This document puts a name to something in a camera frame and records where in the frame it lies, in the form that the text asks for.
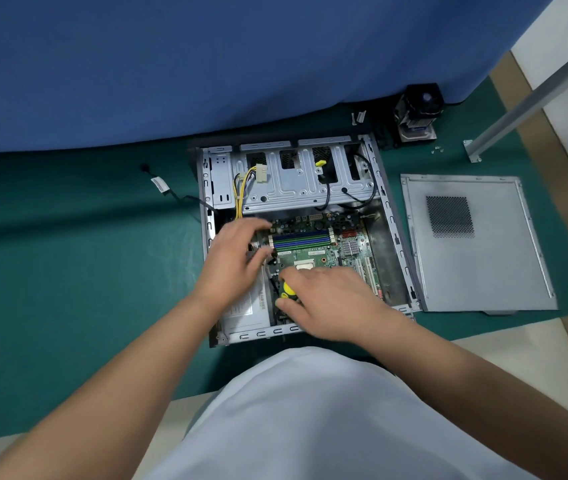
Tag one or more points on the person's left hand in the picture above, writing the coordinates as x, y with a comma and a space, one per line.
229, 264

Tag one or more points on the person's right hand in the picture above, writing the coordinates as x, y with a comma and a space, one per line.
339, 304

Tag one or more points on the person's right fingers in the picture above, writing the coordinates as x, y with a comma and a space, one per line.
304, 307

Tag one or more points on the person's left thumb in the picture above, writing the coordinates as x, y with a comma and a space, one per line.
263, 257

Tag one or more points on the person's left forearm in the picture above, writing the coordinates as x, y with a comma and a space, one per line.
128, 384

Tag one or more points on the person's right forearm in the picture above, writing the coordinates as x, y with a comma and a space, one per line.
484, 404

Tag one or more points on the blue green memory slots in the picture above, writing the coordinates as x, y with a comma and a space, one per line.
301, 240

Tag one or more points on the green motherboard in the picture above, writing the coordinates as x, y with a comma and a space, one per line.
324, 257

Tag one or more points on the grey power supply unit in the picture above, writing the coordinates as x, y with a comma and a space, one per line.
249, 312

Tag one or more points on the silver chipset heat sink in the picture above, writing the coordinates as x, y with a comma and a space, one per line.
349, 249

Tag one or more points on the grey metal drive cage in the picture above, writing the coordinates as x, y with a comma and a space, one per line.
294, 179

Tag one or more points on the open grey computer case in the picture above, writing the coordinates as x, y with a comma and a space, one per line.
389, 234

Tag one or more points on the person's white shirt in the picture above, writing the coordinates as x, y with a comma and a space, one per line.
324, 424

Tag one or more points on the small white plastic clip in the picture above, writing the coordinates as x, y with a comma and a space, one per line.
360, 117

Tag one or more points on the grey case side panel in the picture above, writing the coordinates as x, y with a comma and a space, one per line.
484, 264

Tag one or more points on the green table mat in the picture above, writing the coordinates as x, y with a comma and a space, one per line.
73, 274

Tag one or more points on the blue cloth curtain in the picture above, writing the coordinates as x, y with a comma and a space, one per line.
189, 64

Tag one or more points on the black processor cooler fan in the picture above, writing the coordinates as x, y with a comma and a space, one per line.
419, 112

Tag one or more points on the grey metal frame leg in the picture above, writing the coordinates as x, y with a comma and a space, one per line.
524, 102

